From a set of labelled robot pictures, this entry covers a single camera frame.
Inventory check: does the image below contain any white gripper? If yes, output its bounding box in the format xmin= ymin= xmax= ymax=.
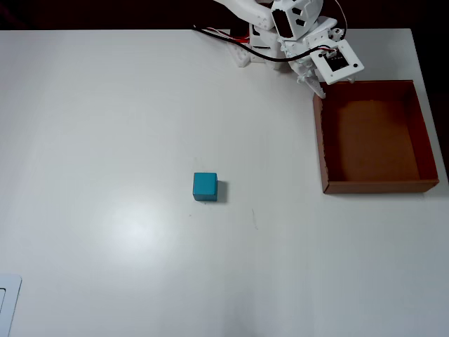
xmin=279 ymin=18 xmax=356 ymax=99

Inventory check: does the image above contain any blue cube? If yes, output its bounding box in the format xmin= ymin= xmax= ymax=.
xmin=192 ymin=171 xmax=219 ymax=202

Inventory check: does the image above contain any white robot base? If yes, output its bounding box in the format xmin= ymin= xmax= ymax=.
xmin=229 ymin=23 xmax=287 ymax=71

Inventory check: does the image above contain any brown cardboard box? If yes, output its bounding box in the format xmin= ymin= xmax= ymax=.
xmin=311 ymin=79 xmax=440 ymax=194

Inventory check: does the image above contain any red white base wiring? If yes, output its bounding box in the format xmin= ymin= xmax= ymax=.
xmin=206 ymin=27 xmax=252 ymax=45

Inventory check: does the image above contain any white flat device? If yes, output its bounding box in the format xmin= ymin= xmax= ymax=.
xmin=0 ymin=274 xmax=22 ymax=337

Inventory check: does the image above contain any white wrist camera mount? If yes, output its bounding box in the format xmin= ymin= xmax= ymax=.
xmin=310 ymin=38 xmax=366 ymax=86

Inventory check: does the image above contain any black camera cable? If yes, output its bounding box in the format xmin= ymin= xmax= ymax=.
xmin=192 ymin=24 xmax=329 ymax=63

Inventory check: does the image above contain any thin red servo wire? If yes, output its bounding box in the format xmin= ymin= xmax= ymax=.
xmin=331 ymin=0 xmax=349 ymax=37

